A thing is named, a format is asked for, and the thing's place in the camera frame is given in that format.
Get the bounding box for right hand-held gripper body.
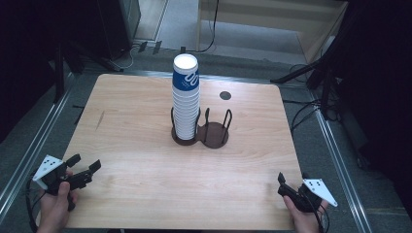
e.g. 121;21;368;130
277;178;339;214

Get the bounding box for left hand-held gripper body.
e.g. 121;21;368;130
32;154;95;212

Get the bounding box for dark brown double cup holder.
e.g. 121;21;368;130
170;107;233;150

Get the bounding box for stack of blue white paper cups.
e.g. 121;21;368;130
171;52;201;141

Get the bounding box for person's right hand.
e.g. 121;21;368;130
283;195;329;233

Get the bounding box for person's left hand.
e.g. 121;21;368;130
37;171;80;233

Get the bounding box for black metal stand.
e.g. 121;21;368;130
52;40;86;104

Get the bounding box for black tripod stand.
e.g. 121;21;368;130
270;35;343;121

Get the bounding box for dark cabinet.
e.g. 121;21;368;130
95;0;142;62

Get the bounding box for light wooden furniture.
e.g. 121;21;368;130
196;0;350;64

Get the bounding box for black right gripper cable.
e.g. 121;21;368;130
309;193;332;233

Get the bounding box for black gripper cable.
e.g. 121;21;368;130
24;174;43;233
309;193;332;233

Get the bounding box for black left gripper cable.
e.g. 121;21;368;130
24;174;43;233

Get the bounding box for black floor cables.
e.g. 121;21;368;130
289;98;325;134

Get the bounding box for white floor cable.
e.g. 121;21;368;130
120;44;140;71

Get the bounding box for black hanging cable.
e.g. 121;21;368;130
195;0;221;54

